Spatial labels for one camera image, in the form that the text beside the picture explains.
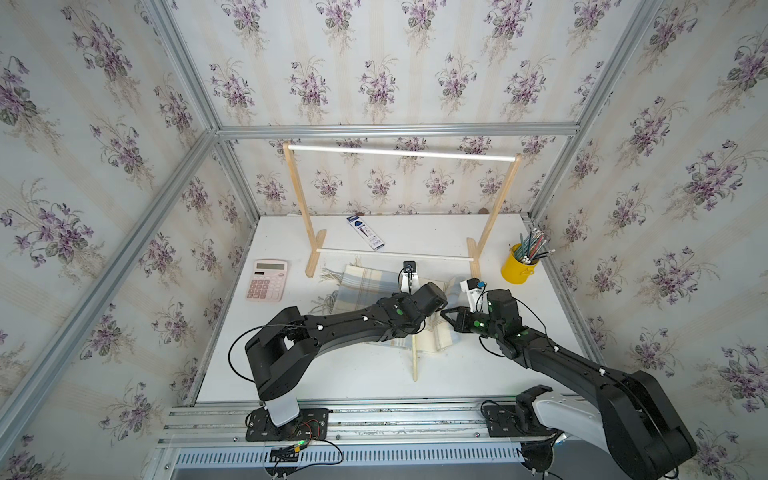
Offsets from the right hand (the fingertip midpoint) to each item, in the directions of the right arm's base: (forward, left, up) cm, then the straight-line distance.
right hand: (445, 314), depth 84 cm
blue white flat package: (+38, +26, -7) cm, 46 cm away
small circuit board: (-33, +41, -9) cm, 53 cm away
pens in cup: (+23, -30, +3) cm, 38 cm away
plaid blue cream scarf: (+13, +26, -6) cm, 30 cm away
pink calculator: (+14, +57, -5) cm, 59 cm away
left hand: (+3, +6, +3) cm, 7 cm away
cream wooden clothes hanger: (-12, +9, -2) cm, 15 cm away
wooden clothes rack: (+35, +45, -7) cm, 58 cm away
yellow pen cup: (+17, -24, -2) cm, 29 cm away
